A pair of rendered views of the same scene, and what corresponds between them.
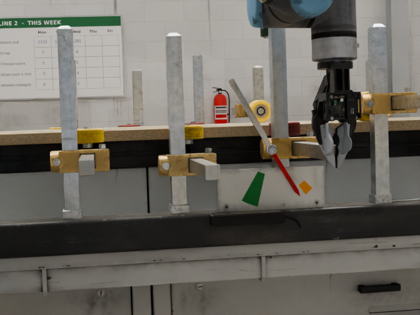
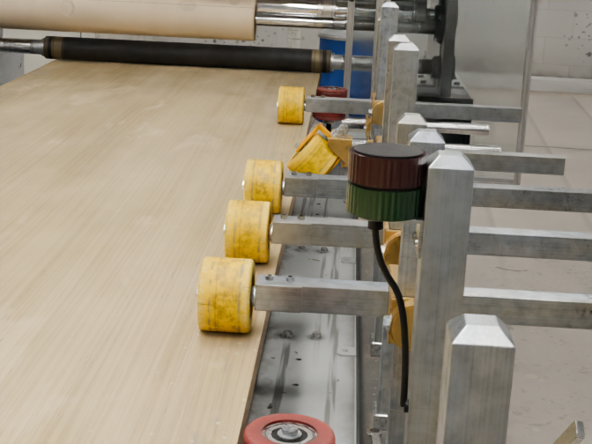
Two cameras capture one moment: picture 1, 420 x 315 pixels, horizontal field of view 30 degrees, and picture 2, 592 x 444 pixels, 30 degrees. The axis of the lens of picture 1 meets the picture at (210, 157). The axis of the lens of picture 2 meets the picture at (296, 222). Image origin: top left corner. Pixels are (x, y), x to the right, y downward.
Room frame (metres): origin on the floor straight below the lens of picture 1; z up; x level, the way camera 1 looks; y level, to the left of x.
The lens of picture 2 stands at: (1.85, 0.67, 1.34)
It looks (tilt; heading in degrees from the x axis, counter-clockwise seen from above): 16 degrees down; 280
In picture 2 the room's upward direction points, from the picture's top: 3 degrees clockwise
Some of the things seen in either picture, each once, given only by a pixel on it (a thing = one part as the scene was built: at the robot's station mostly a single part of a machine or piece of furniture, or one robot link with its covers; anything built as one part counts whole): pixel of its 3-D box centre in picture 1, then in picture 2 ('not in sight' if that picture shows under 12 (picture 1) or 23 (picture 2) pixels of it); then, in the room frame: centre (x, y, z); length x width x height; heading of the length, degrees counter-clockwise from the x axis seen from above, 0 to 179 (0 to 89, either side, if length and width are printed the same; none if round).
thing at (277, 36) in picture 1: (279, 114); (426, 438); (1.89, -0.17, 0.93); 0.03 x 0.03 x 0.48; 8
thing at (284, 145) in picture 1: (289, 147); not in sight; (1.90, -0.19, 0.85); 0.13 x 0.06 x 0.05; 98
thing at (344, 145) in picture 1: (345, 145); not in sight; (1.57, -0.27, 0.86); 0.06 x 0.03 x 0.09; 8
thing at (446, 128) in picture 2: not in sight; (405, 126); (2.10, -2.20, 0.82); 0.43 x 0.03 x 0.04; 8
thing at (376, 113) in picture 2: not in sight; (382, 108); (2.11, -1.68, 0.95); 0.13 x 0.06 x 0.05; 98
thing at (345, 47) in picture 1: (335, 51); not in sight; (1.58, -0.26, 1.05); 0.10 x 0.09 x 0.05; 98
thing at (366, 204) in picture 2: (272, 31); (385, 196); (1.94, -0.16, 1.13); 0.06 x 0.06 x 0.02
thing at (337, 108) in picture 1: (337, 92); not in sight; (1.57, -0.26, 0.97); 0.09 x 0.08 x 0.12; 8
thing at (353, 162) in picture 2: not in sight; (387, 165); (1.94, -0.16, 1.16); 0.06 x 0.06 x 0.02
